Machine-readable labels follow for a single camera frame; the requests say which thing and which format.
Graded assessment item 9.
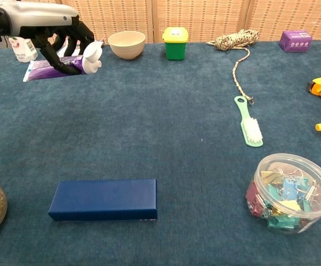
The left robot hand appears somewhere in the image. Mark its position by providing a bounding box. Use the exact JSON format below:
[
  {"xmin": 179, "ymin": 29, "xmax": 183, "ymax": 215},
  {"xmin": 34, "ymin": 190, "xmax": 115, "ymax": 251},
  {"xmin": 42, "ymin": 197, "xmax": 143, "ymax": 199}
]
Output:
[{"xmin": 0, "ymin": 0, "xmax": 95, "ymax": 76}]

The purple toothpaste tube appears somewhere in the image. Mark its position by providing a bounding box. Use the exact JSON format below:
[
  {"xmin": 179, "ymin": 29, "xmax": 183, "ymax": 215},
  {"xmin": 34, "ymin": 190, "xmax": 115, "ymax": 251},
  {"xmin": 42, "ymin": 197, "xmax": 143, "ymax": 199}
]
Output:
[{"xmin": 23, "ymin": 40, "xmax": 105, "ymax": 83}]

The white plastic bottle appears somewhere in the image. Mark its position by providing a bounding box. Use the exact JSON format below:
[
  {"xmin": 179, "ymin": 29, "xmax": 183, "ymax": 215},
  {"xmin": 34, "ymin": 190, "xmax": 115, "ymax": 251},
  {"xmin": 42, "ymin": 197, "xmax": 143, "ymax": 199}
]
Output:
[{"xmin": 8, "ymin": 35, "xmax": 39, "ymax": 63}]

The white snack bag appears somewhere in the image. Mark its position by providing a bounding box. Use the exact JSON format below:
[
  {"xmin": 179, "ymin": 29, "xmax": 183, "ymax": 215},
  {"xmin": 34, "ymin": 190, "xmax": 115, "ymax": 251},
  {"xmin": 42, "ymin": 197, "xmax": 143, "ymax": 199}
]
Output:
[{"xmin": 48, "ymin": 36, "xmax": 105, "ymax": 59}]

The beige bowl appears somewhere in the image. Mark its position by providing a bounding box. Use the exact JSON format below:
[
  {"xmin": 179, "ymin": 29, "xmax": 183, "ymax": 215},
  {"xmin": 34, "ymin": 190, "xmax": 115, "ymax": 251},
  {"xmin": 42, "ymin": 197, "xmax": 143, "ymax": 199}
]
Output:
[{"xmin": 107, "ymin": 30, "xmax": 147, "ymax": 60}]

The yellow green mini bin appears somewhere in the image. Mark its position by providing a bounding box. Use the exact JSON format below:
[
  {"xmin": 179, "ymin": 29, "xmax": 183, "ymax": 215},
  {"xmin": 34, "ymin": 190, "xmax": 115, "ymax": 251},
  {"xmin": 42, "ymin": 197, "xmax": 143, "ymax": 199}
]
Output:
[{"xmin": 162, "ymin": 27, "xmax": 189, "ymax": 61}]

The bamboo folding screen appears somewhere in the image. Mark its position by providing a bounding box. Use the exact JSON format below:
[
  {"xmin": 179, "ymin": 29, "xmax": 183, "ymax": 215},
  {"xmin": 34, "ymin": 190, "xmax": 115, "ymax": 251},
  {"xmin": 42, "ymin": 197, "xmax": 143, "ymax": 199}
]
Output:
[{"xmin": 58, "ymin": 0, "xmax": 321, "ymax": 45}]

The blue table mat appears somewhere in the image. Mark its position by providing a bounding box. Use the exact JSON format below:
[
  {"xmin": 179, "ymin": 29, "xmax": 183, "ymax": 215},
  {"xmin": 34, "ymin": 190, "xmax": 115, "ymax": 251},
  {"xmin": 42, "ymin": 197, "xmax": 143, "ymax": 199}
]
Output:
[{"xmin": 0, "ymin": 41, "xmax": 321, "ymax": 266}]

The dark blue box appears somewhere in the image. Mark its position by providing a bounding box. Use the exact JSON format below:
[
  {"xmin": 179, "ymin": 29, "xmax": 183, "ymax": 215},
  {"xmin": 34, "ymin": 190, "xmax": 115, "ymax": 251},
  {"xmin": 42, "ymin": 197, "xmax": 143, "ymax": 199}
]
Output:
[{"xmin": 47, "ymin": 178, "xmax": 158, "ymax": 222}]

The green scrub brush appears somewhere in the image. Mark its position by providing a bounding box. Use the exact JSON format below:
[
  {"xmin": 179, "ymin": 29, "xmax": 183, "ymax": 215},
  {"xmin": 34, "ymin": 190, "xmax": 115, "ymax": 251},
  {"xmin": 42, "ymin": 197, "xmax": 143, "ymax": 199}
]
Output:
[{"xmin": 234, "ymin": 95, "xmax": 264, "ymax": 148}]

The purple box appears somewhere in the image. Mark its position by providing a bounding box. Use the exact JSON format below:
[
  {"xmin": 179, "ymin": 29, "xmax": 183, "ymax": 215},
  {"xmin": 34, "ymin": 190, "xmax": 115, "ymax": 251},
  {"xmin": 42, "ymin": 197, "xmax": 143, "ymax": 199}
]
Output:
[{"xmin": 278, "ymin": 29, "xmax": 313, "ymax": 53}]

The clear tub of binder clips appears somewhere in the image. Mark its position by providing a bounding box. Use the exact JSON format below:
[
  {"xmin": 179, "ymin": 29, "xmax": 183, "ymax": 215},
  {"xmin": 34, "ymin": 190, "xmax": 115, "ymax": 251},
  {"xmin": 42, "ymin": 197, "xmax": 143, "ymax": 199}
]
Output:
[{"xmin": 245, "ymin": 153, "xmax": 321, "ymax": 235}]

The coiled speckled rope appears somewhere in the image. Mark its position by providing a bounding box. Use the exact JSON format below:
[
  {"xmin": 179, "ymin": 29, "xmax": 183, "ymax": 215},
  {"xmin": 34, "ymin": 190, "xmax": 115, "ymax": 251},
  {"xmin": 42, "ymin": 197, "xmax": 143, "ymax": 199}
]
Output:
[{"xmin": 206, "ymin": 29, "xmax": 260, "ymax": 105}]

